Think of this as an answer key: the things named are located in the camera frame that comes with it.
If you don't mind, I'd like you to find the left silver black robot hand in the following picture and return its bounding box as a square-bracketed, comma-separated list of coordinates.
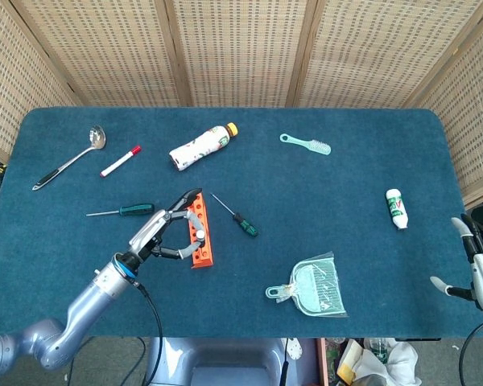
[127, 187, 206, 262]

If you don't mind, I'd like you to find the large green-handled screwdriver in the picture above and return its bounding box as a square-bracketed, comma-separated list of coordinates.
[85, 203, 156, 218]

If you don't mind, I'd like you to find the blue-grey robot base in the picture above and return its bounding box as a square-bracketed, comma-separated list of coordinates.
[144, 336, 291, 386]

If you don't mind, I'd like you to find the orange tool rack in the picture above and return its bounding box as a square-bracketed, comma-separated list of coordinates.
[184, 191, 217, 270]

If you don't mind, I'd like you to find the white marker with red cap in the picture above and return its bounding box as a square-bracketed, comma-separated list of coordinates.
[100, 145, 142, 179]

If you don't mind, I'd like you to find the white printed bottle yellow cap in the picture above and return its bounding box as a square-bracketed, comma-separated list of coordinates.
[168, 122, 239, 172]

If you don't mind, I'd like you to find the small white green bottle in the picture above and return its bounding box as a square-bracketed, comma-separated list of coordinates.
[385, 188, 410, 232]

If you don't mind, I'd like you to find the white plastic bag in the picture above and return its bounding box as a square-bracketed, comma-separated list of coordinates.
[352, 339, 423, 386]

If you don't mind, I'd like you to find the blue felt table cover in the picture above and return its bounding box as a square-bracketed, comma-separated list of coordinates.
[0, 107, 483, 339]

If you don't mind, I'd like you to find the mint dustpan in plastic bag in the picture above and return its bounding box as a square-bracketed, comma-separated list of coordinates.
[265, 251, 350, 319]

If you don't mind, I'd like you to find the red-brown box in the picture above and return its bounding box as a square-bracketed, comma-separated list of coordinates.
[316, 338, 332, 386]

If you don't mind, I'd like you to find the white perforated plate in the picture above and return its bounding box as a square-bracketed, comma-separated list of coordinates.
[286, 338, 304, 360]

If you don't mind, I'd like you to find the mint green plastic brush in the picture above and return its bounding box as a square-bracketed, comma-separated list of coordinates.
[279, 133, 332, 157]

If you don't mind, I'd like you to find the woven wicker folding screen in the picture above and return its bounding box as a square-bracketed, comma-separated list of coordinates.
[0, 0, 483, 210]

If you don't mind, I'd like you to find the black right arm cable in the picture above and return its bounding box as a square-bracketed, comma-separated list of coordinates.
[457, 316, 483, 386]

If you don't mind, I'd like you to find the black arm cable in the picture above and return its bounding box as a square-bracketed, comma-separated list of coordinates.
[134, 281, 164, 386]
[457, 316, 483, 386]

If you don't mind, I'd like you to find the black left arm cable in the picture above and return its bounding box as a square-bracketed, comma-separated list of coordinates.
[134, 281, 164, 386]

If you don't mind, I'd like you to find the green black striped-handle screwdriver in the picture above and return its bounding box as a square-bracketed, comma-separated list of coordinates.
[210, 193, 260, 238]

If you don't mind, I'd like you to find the steel ladle with black handle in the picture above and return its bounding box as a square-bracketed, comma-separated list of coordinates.
[31, 125, 107, 192]

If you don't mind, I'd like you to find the blue floor cable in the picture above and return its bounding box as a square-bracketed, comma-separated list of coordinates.
[66, 336, 96, 386]

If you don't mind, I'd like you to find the black cable on robot base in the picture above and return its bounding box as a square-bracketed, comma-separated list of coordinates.
[280, 338, 290, 386]

